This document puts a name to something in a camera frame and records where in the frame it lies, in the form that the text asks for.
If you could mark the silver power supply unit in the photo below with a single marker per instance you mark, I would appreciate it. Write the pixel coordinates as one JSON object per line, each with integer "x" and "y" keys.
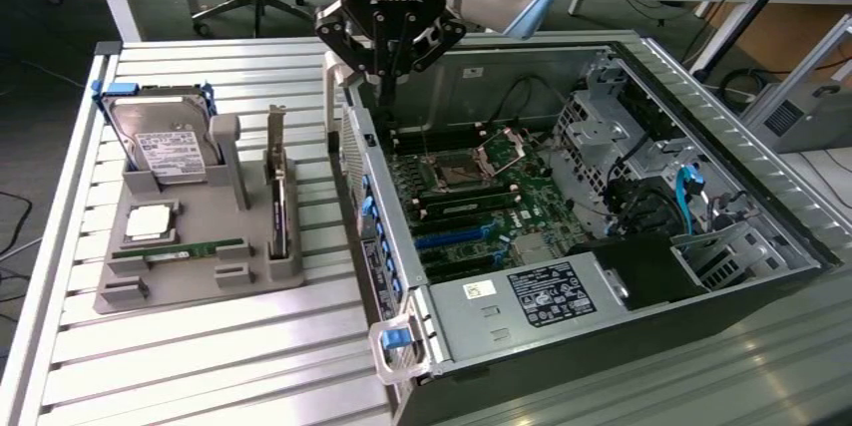
{"x": 479, "y": 326}

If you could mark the CPU socket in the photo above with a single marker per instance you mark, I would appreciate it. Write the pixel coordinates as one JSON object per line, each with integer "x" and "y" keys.
{"x": 456, "y": 174}

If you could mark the green motherboard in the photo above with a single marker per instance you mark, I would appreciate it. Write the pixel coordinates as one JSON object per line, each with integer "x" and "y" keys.
{"x": 532, "y": 206}

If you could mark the silver drive cage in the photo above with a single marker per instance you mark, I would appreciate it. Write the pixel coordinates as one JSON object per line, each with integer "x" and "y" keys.
{"x": 592, "y": 136}

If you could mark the green RAM stick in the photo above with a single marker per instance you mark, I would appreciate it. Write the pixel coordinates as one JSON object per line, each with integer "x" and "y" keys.
{"x": 194, "y": 249}

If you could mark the open black PC case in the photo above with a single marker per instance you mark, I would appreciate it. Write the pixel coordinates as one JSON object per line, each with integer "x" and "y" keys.
{"x": 599, "y": 371}

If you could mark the silver CPU chip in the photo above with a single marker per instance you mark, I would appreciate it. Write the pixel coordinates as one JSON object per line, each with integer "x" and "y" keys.
{"x": 150, "y": 221}

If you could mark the black office chair base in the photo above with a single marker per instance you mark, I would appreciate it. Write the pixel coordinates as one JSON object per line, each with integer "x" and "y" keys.
{"x": 256, "y": 7}

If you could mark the black tripod pole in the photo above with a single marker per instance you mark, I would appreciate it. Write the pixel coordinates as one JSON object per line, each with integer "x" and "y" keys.
{"x": 752, "y": 12}

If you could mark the black installed RAM stick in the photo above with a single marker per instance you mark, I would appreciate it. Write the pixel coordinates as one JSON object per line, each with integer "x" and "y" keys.
{"x": 466, "y": 204}

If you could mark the grey plastic parts rack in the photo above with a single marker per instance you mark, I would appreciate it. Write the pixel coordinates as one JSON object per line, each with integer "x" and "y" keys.
{"x": 194, "y": 226}

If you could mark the silver disk bay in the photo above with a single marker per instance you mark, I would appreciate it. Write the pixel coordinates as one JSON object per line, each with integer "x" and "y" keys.
{"x": 732, "y": 266}

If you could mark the metal socket cover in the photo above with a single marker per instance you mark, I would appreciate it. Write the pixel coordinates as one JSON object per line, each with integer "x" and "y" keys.
{"x": 506, "y": 151}

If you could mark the hard disk in blue caddy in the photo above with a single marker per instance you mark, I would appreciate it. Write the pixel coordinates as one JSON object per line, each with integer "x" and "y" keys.
{"x": 160, "y": 122}

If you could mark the blue expansion slot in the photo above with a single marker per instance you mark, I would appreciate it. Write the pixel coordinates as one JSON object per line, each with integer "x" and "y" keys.
{"x": 452, "y": 239}

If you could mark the graphics card with metal bracket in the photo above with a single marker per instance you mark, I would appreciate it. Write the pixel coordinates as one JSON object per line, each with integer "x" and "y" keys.
{"x": 279, "y": 206}

